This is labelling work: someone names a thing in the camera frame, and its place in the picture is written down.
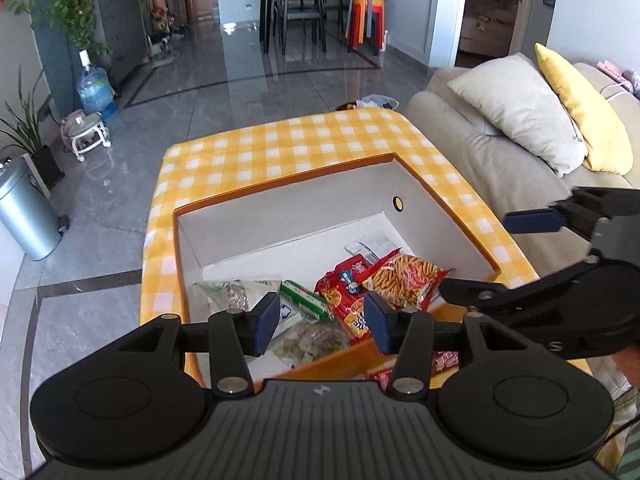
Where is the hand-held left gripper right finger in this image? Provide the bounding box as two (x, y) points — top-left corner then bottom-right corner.
(363, 291), (538, 395)

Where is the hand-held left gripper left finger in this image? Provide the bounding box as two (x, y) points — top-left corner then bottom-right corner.
(116, 291), (282, 395)

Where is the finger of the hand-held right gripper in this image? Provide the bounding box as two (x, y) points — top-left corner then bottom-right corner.
(440, 254), (601, 322)
(504, 186), (640, 243)

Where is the green sausage stick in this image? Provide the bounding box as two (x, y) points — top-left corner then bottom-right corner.
(279, 280), (335, 322)

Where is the large red snack packet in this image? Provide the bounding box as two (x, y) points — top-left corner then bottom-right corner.
(314, 254), (396, 345)

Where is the orange cracker snack bag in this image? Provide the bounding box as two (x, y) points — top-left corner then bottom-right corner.
(361, 251), (449, 312)

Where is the clear nut snack packet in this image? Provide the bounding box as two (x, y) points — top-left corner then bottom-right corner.
(272, 321), (352, 367)

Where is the white green snack packet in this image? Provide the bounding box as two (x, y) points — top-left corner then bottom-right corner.
(194, 276), (306, 361)

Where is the orange cardboard box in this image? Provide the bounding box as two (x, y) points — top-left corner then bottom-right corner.
(172, 152), (502, 394)

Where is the dark red snack packet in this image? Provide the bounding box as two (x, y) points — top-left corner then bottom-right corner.
(367, 350), (461, 392)

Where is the white packet with green label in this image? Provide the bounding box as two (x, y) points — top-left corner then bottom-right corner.
(344, 231), (404, 265)

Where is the beige sofa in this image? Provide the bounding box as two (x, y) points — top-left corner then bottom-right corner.
(402, 62), (640, 226)

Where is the beige pillow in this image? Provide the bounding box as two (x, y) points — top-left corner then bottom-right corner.
(446, 52), (590, 178)

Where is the yellow pillow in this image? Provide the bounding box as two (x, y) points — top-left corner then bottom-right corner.
(534, 42), (636, 176)

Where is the pink item on sofa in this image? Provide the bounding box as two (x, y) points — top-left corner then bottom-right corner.
(597, 60), (640, 97)

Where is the yellow checkered tablecloth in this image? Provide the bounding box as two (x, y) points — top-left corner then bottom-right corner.
(140, 107), (541, 376)

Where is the white plastic bag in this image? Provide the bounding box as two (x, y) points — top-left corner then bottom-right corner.
(357, 94), (399, 111)

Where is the orange plastic stool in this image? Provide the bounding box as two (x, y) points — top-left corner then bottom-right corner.
(367, 0), (390, 56)

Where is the small rolling stool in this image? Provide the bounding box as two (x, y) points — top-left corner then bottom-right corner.
(61, 110), (112, 162)

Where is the grey metal trash can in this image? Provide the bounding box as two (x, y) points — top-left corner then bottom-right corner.
(0, 156), (71, 261)

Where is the red plastic stool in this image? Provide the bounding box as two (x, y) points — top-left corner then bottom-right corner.
(345, 0), (371, 52)

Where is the blue water jug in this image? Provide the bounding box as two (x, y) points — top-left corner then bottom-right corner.
(76, 50), (117, 118)

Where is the long-leaf potted plant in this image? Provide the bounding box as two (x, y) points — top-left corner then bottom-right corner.
(0, 65), (66, 188)

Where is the black dining chair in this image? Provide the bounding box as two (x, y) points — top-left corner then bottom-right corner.
(277, 0), (328, 53)

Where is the grey cabinet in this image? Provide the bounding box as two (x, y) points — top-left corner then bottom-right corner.
(92, 0), (151, 86)

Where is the trailing vine plant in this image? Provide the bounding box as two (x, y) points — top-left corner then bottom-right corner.
(45, 0), (113, 58)

